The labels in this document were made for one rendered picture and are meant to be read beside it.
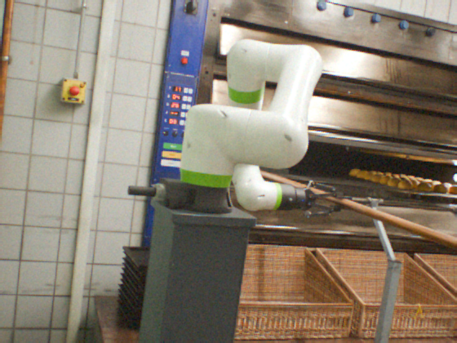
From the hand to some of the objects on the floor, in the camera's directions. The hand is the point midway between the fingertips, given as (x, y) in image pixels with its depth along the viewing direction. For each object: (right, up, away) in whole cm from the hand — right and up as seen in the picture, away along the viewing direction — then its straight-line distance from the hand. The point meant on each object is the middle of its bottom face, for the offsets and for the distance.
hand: (341, 202), depth 184 cm
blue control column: (-112, -92, +148) cm, 207 cm away
